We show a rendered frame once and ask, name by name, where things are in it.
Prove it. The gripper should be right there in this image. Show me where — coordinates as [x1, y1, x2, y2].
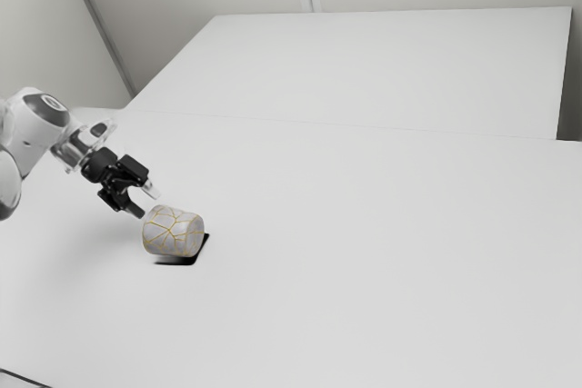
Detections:
[80, 146, 162, 220]

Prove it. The grey mug with gold cracks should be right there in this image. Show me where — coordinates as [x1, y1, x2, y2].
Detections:
[142, 206, 206, 258]

